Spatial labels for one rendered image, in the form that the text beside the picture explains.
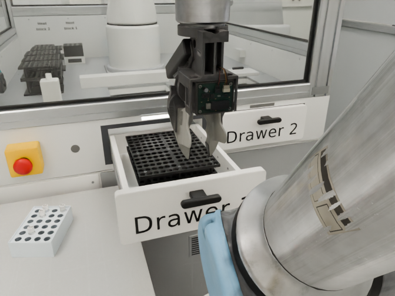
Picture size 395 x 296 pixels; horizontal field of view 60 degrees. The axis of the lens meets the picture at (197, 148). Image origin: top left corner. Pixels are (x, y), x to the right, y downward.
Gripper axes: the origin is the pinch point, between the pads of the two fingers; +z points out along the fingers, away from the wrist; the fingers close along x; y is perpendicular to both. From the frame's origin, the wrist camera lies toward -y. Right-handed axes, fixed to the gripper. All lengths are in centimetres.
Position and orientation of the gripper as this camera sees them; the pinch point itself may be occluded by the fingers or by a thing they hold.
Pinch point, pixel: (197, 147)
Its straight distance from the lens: 57.8
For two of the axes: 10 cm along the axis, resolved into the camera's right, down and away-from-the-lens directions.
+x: 9.5, -1.3, 2.9
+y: 3.1, 4.1, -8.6
